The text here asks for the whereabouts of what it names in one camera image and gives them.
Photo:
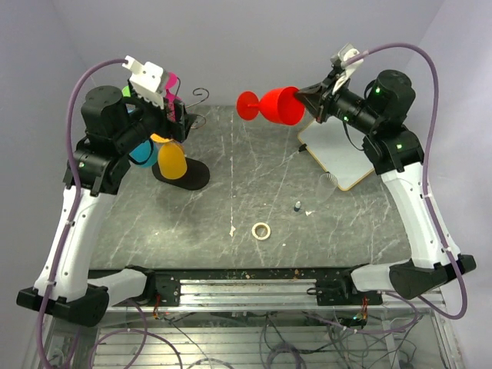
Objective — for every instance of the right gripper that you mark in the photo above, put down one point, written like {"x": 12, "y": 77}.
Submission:
{"x": 319, "y": 98}

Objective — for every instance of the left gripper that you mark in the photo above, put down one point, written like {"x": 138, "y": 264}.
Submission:
{"x": 177, "y": 130}

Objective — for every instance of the red plastic wine glass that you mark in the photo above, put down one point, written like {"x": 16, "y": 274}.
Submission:
{"x": 278, "y": 106}

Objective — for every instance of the blue plastic wine glass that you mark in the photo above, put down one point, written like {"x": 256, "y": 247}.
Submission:
{"x": 144, "y": 155}

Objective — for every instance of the green plastic wine glass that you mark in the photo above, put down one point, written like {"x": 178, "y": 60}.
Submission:
{"x": 126, "y": 91}

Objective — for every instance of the pink plastic wine glass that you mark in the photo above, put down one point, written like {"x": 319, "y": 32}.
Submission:
{"x": 172, "y": 88}

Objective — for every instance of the orange plastic wine glass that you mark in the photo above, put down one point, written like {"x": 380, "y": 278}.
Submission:
{"x": 171, "y": 158}

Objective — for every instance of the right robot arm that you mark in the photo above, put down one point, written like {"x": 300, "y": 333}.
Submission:
{"x": 398, "y": 158}

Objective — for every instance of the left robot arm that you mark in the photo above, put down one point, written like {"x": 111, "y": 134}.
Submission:
{"x": 115, "y": 125}

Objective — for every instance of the white board yellow rim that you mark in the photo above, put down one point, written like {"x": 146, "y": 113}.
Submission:
{"x": 328, "y": 145}

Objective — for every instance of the clear plastic cup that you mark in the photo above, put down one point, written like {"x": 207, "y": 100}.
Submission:
{"x": 327, "y": 184}

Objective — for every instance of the white tape roll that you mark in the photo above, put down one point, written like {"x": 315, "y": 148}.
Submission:
{"x": 261, "y": 231}

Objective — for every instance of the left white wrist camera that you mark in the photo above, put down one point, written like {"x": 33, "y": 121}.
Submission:
{"x": 147, "y": 80}

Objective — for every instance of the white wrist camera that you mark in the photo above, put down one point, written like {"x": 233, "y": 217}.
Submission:
{"x": 346, "y": 60}
{"x": 147, "y": 80}

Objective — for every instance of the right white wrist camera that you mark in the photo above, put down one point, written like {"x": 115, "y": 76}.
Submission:
{"x": 346, "y": 60}

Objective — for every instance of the copper wire glass rack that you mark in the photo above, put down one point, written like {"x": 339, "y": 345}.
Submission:
{"x": 198, "y": 175}

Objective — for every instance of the aluminium mounting rail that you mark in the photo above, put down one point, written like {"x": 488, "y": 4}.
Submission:
{"x": 260, "y": 289}

